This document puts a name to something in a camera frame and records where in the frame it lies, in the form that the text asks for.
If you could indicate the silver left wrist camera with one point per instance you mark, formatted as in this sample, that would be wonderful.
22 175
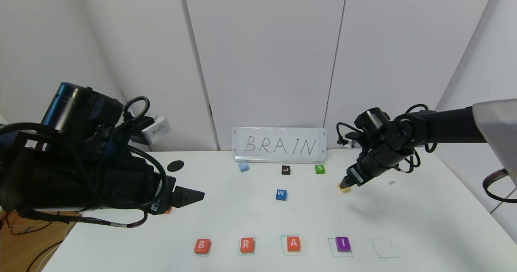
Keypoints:
156 130

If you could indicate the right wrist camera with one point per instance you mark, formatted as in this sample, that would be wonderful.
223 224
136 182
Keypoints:
352 139

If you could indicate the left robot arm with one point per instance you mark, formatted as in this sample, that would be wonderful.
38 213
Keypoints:
60 175

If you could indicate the purple block letter I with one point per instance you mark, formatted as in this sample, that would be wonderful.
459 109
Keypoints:
343 244

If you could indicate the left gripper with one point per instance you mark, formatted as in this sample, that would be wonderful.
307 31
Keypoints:
164 194

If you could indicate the blue block letter W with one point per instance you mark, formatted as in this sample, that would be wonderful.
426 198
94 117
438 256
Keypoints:
281 195

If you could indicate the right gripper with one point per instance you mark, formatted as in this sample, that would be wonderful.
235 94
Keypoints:
354 174

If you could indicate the white BRAIN sign board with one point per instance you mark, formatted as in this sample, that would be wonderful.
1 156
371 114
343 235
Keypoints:
282 145

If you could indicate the orange block letter R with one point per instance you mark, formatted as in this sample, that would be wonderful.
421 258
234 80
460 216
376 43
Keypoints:
247 245

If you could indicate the black block letter L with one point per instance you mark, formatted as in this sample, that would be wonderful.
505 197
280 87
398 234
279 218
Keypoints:
286 170

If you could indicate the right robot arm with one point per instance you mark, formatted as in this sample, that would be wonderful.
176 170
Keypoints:
444 126

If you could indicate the light blue letter block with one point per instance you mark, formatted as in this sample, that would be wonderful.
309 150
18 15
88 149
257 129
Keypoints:
244 167

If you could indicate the black table grommet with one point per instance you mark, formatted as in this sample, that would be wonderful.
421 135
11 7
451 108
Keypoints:
175 166

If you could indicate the green block letter S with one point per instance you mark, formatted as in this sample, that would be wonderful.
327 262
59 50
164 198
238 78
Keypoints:
320 169

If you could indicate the orange block letter B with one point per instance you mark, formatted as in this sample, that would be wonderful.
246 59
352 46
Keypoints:
202 246

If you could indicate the yellow letter block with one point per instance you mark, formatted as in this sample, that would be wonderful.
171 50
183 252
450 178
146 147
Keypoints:
344 190

